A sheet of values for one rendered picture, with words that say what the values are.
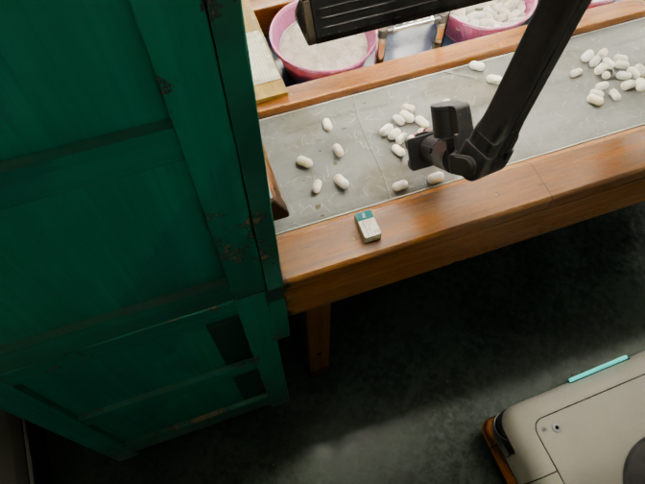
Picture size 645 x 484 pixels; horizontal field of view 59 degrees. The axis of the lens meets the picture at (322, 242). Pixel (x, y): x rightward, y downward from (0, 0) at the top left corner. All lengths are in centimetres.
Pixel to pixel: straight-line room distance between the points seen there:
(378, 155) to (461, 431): 92
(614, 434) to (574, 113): 79
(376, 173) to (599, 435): 87
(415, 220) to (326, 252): 19
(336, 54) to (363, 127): 25
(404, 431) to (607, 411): 55
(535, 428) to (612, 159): 68
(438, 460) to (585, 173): 92
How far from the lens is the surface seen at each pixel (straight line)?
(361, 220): 112
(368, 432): 178
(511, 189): 125
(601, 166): 135
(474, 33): 157
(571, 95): 150
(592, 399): 166
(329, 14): 104
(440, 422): 182
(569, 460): 160
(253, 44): 145
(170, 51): 54
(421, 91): 141
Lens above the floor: 175
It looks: 62 degrees down
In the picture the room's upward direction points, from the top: straight up
